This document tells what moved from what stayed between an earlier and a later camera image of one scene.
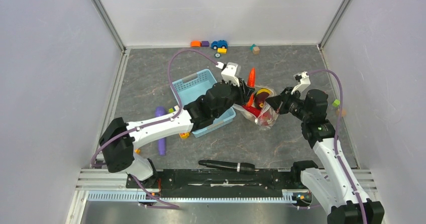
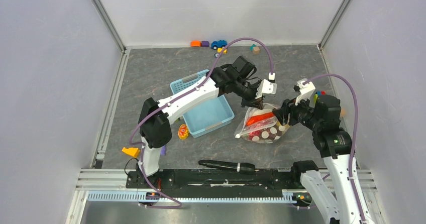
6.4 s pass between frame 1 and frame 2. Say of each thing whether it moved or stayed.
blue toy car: stayed
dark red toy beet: moved
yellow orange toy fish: stayed
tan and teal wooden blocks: stayed
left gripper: moved
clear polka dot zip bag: moved
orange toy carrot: moved
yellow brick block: stayed
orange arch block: stayed
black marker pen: stayed
